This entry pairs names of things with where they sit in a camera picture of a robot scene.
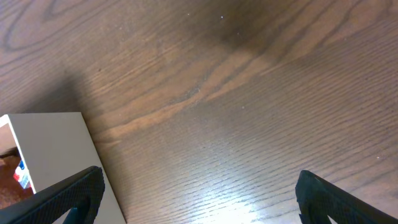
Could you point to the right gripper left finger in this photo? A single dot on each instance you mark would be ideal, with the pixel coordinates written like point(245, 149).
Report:
point(78, 197)

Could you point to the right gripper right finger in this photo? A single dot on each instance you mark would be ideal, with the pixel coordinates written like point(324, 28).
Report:
point(322, 202)

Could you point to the brown plush capybara toy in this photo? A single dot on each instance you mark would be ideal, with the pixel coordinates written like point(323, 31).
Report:
point(11, 190)

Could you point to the red toy fire truck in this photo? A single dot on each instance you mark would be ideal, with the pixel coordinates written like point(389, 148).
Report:
point(21, 175)

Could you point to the white cardboard box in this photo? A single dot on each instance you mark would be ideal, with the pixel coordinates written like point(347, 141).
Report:
point(53, 147)

